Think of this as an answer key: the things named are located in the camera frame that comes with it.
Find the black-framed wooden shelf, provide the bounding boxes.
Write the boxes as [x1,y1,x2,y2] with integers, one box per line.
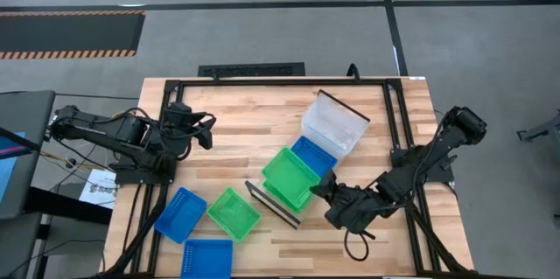
[244,89,372,231]

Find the black aluminium table frame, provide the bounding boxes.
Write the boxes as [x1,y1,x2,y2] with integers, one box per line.
[102,77,480,279]

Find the black floor vent strip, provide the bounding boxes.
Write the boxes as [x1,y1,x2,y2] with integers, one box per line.
[197,61,306,79]

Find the grey side cart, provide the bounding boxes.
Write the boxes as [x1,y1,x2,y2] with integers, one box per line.
[0,89,57,221]

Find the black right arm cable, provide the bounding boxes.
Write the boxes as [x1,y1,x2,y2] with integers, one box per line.
[342,226,378,263]

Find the blue plastic basket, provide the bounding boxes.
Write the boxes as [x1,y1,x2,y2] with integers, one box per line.
[179,238,235,279]
[290,135,340,178]
[153,186,208,246]

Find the hazard-striped black floor mat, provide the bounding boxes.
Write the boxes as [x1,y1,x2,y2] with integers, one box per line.
[0,10,147,60]

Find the clear plastic bin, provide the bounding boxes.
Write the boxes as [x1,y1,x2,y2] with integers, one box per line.
[301,112,351,161]
[300,90,372,161]

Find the white printed paper sheet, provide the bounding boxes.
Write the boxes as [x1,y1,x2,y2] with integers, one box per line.
[78,168,120,211]

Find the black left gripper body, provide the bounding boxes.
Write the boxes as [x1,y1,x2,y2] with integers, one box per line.
[162,115,201,161]

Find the green plastic basket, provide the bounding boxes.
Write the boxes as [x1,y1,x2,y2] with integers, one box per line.
[261,146,322,211]
[262,177,312,215]
[206,187,263,244]

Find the blue flat panel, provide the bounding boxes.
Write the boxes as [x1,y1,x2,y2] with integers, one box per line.
[0,131,27,205]

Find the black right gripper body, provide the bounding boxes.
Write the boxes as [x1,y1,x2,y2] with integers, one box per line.
[323,184,389,234]

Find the black cart base bar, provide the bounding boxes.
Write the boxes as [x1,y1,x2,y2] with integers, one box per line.
[24,185,114,227]

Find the black table-edge hook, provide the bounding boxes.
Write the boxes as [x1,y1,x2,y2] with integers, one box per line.
[346,62,363,83]

